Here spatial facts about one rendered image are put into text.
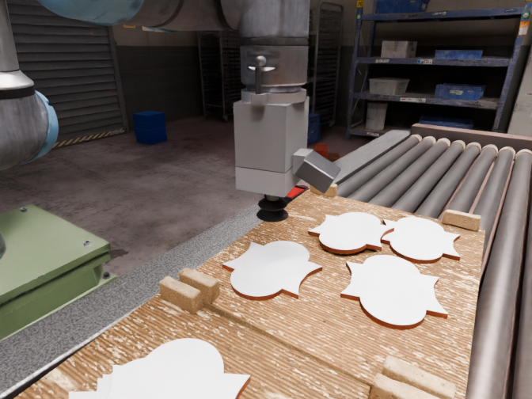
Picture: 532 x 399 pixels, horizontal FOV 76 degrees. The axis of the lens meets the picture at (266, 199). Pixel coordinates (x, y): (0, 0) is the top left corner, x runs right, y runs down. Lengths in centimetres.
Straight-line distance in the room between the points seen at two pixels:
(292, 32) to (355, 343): 33
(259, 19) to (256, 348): 34
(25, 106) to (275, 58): 41
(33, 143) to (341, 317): 53
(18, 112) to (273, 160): 41
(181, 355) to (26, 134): 44
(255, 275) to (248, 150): 18
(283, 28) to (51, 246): 47
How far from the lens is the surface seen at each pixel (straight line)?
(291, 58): 38
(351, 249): 54
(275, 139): 38
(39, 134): 67
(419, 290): 50
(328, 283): 49
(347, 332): 42
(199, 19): 41
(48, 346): 50
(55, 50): 536
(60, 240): 65
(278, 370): 38
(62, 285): 60
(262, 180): 40
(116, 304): 52
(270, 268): 49
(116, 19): 32
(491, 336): 51
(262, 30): 38
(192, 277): 46
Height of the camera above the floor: 123
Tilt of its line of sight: 24 degrees down
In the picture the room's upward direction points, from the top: straight up
